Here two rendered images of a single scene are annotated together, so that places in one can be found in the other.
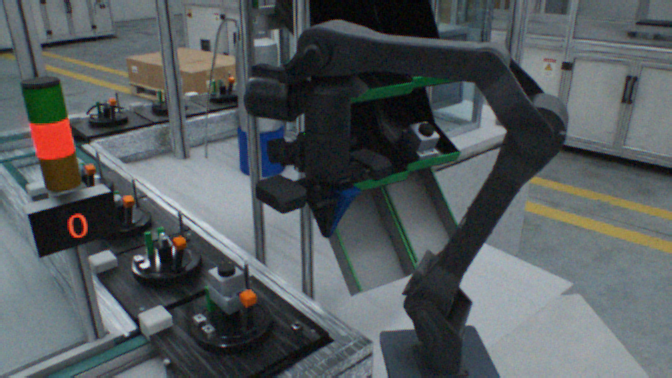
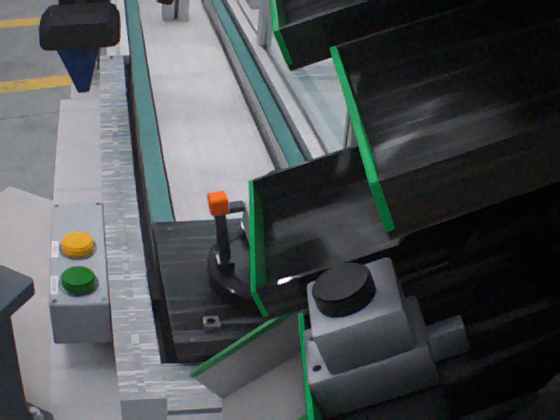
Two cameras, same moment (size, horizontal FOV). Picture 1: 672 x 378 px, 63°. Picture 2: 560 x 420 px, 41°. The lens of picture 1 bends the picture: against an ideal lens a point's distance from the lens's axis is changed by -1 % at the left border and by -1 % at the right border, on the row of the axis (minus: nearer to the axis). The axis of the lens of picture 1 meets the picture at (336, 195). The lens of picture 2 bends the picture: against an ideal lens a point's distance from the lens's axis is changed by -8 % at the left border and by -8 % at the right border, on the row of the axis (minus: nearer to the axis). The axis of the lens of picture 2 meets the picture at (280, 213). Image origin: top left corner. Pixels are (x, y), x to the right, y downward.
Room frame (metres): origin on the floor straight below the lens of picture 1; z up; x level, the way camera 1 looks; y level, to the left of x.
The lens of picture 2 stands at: (1.08, -0.46, 1.49)
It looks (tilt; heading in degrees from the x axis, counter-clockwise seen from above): 32 degrees down; 115
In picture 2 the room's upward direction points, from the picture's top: 6 degrees clockwise
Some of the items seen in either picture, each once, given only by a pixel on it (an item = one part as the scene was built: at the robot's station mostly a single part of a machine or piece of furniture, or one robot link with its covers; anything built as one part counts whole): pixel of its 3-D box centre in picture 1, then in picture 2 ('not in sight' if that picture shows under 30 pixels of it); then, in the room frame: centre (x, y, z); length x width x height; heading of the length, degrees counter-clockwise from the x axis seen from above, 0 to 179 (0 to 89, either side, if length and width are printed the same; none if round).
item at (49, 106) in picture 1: (45, 102); not in sight; (0.74, 0.40, 1.38); 0.05 x 0.05 x 0.05
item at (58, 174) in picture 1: (60, 169); not in sight; (0.74, 0.40, 1.28); 0.05 x 0.05 x 0.05
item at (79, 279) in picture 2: not in sight; (78, 282); (0.60, 0.05, 0.96); 0.04 x 0.04 x 0.02
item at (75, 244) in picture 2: not in sight; (77, 246); (0.55, 0.10, 0.96); 0.04 x 0.04 x 0.02
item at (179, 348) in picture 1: (233, 331); (269, 282); (0.77, 0.18, 0.96); 0.24 x 0.24 x 0.02; 41
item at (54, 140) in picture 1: (52, 136); not in sight; (0.74, 0.40, 1.33); 0.05 x 0.05 x 0.05
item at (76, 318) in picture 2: not in sight; (79, 268); (0.55, 0.10, 0.93); 0.21 x 0.07 x 0.06; 131
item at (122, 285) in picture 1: (164, 250); not in sight; (0.97, 0.35, 1.01); 0.24 x 0.24 x 0.13; 41
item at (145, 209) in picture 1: (118, 209); not in sight; (1.15, 0.51, 1.01); 0.24 x 0.24 x 0.13; 41
